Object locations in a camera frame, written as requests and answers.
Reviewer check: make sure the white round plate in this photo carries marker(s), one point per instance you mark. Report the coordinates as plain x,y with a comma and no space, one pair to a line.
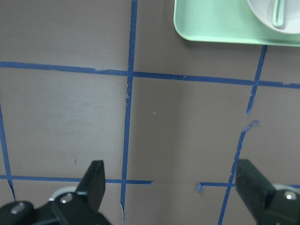
262,9

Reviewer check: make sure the light green plastic tray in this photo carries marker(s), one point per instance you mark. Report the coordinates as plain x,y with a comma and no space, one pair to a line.
225,21

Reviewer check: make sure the pale green plastic spoon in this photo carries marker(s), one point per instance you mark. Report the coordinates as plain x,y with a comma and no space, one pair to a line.
278,14

